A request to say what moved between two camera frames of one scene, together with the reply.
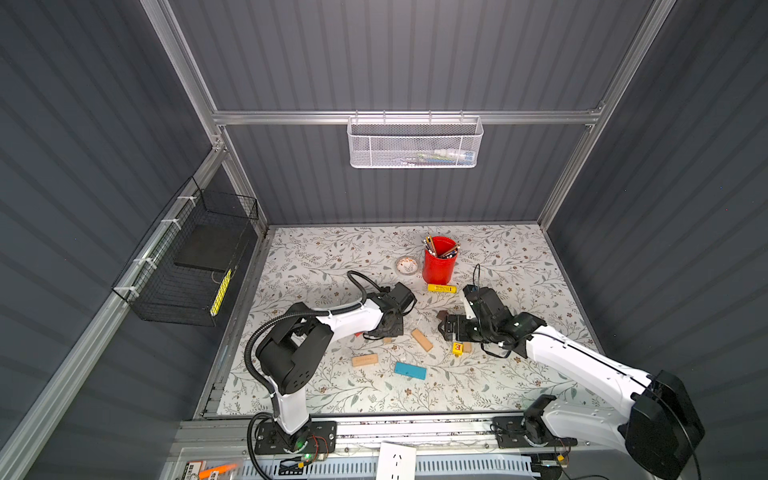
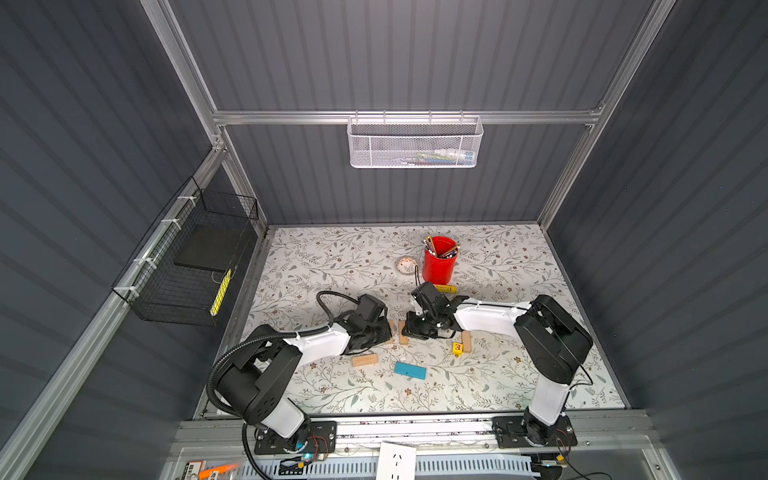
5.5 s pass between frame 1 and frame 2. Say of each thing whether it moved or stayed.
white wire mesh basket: stayed
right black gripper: moved
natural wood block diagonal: moved
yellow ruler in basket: stayed
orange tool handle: stayed
